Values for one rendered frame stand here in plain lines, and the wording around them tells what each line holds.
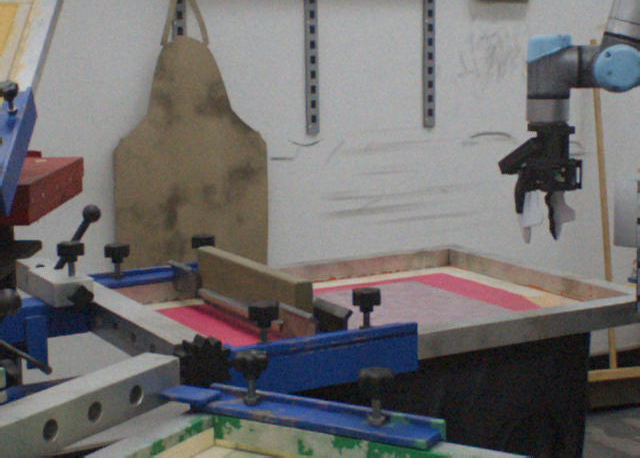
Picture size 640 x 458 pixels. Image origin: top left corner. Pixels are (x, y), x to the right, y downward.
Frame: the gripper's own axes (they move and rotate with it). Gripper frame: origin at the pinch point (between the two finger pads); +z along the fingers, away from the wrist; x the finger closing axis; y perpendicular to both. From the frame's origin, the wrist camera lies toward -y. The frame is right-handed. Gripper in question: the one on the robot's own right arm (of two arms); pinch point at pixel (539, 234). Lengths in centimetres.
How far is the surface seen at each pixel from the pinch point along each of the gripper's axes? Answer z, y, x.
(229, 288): 4, -5, -59
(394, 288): 9.5, -12.8, -22.6
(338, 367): 9, 31, -59
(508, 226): 38, -200, 148
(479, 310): 9.5, 9.8, -20.3
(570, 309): 6.1, 28.8, -17.3
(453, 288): 9.5, -7.1, -13.6
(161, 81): -22, -195, 7
